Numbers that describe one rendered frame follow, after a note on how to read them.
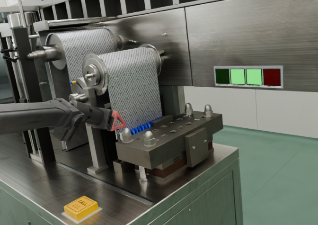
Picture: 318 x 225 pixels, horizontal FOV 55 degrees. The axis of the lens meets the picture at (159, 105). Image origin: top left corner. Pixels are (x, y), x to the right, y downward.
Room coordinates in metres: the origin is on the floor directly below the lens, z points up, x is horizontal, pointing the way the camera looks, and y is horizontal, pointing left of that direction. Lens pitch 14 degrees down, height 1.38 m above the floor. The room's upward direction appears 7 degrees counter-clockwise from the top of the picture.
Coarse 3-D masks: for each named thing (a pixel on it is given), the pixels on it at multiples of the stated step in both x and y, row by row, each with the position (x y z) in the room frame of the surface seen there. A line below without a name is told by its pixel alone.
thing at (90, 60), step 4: (152, 52) 1.21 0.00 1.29; (88, 60) 1.07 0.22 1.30; (92, 60) 1.05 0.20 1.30; (96, 60) 1.04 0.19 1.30; (156, 60) 1.20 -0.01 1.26; (96, 64) 1.04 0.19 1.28; (100, 64) 1.03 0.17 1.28; (156, 64) 1.20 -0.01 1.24; (100, 68) 1.03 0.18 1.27; (156, 68) 1.20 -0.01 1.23; (100, 72) 1.03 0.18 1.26; (104, 76) 1.02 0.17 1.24; (104, 80) 1.02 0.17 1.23; (100, 84) 1.04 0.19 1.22; (96, 88) 1.06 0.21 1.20; (100, 88) 1.04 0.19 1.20
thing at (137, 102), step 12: (132, 84) 1.09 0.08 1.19; (144, 84) 1.14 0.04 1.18; (156, 84) 1.18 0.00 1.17; (120, 96) 1.05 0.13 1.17; (132, 96) 1.09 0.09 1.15; (144, 96) 1.13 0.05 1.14; (156, 96) 1.17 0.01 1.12; (120, 108) 1.04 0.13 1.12; (132, 108) 1.08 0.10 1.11; (144, 108) 1.12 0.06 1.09; (156, 108) 1.17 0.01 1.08; (132, 120) 1.08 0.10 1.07; (144, 120) 1.12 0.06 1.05; (120, 132) 1.03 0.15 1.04
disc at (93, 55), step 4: (88, 56) 1.07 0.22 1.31; (92, 56) 1.06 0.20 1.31; (96, 56) 1.04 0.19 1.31; (84, 60) 1.09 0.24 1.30; (100, 60) 1.03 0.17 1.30; (84, 64) 1.10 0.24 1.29; (104, 64) 1.02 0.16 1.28; (104, 68) 1.02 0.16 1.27; (104, 72) 1.02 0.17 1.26; (108, 76) 1.01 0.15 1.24; (84, 80) 1.11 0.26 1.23; (108, 80) 1.01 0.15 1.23; (104, 84) 1.03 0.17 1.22; (104, 88) 1.03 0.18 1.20; (96, 92) 1.07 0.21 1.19; (100, 92) 1.05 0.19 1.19; (104, 92) 1.03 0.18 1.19
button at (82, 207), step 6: (84, 198) 0.82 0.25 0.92; (72, 204) 0.79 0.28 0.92; (78, 204) 0.79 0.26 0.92; (84, 204) 0.78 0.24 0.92; (90, 204) 0.78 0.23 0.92; (96, 204) 0.78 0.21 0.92; (66, 210) 0.78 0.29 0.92; (72, 210) 0.76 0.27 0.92; (78, 210) 0.76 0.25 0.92; (84, 210) 0.76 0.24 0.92; (90, 210) 0.77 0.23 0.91; (72, 216) 0.76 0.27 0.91; (78, 216) 0.74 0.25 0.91; (84, 216) 0.75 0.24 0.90
